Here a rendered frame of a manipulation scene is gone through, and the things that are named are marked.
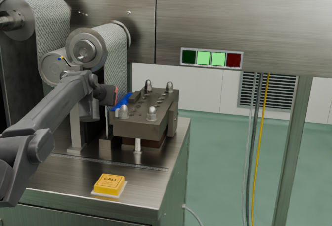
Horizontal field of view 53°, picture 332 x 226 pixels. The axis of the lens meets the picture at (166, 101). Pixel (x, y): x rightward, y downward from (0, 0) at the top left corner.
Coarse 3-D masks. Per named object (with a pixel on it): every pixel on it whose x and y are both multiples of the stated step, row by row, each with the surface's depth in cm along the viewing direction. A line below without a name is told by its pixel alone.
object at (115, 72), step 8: (120, 56) 124; (112, 64) 116; (120, 64) 125; (104, 72) 110; (112, 72) 117; (120, 72) 126; (104, 80) 111; (112, 80) 118; (120, 80) 127; (120, 88) 127; (120, 96) 128
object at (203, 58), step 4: (200, 52) 134; (204, 52) 134; (208, 52) 133; (200, 56) 134; (204, 56) 134; (208, 56) 134; (200, 60) 135; (204, 60) 135; (208, 60) 134; (208, 64) 135
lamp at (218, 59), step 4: (212, 52) 133; (212, 56) 133; (216, 56) 133; (220, 56) 133; (224, 56) 132; (212, 60) 134; (216, 60) 134; (220, 60) 133; (224, 60) 133; (212, 64) 134; (216, 64) 134; (220, 64) 134
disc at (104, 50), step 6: (78, 30) 107; (84, 30) 107; (90, 30) 106; (72, 36) 108; (96, 36) 106; (66, 42) 109; (102, 42) 107; (66, 48) 110; (102, 48) 107; (66, 54) 111; (102, 54) 108; (72, 60) 111; (102, 60) 109; (96, 66) 110
